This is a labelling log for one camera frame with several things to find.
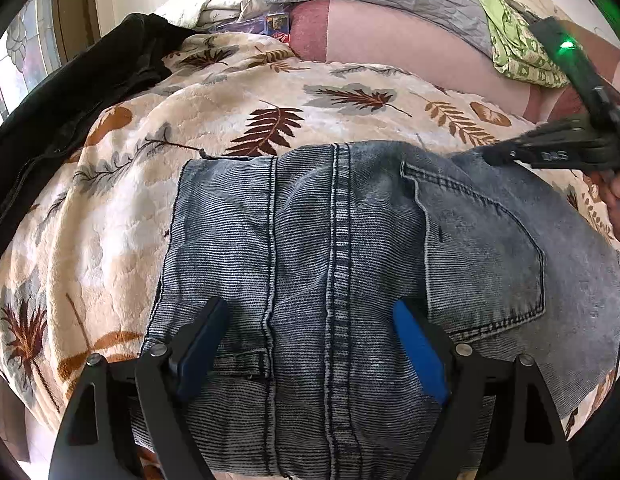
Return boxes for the pink bed sheet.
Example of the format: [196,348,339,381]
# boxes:
[288,0,620,126]

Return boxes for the person's right hand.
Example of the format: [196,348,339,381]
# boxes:
[588,171,620,241]

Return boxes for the blue denim jeans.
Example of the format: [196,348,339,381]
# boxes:
[144,142,620,479]

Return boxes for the green patterned cloth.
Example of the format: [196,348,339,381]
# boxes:
[478,0,569,89]

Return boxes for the black garment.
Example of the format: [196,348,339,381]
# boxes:
[0,13,194,259]

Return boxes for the cream leaf print blanket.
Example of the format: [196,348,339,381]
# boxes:
[0,32,620,480]

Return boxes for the stained glass window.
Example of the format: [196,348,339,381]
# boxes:
[0,0,62,125]

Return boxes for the colourful small packet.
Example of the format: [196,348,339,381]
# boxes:
[212,12,292,44]

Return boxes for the cream pillow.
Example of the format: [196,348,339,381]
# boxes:
[195,0,289,29]

